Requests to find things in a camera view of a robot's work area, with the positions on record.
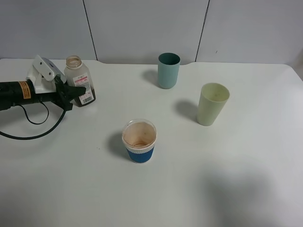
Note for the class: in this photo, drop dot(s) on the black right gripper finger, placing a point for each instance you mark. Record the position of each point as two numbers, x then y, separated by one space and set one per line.
74 93

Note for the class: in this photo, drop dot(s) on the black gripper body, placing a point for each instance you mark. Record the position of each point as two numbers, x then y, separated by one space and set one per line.
61 96

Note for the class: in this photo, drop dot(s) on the clear plastic drink bottle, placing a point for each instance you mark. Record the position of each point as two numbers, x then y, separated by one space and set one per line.
78 75

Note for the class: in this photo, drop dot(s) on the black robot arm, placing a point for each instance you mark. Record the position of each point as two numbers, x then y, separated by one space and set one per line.
23 93

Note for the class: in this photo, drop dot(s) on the clear cup with blue sleeve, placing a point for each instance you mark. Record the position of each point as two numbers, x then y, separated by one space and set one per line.
139 137

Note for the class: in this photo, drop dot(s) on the teal plastic cup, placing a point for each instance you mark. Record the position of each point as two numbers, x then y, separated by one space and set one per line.
168 68

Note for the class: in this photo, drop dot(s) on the pale green plastic cup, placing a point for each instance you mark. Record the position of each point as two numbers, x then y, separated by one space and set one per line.
213 97

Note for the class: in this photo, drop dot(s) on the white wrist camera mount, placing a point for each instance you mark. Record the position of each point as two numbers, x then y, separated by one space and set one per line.
42 73

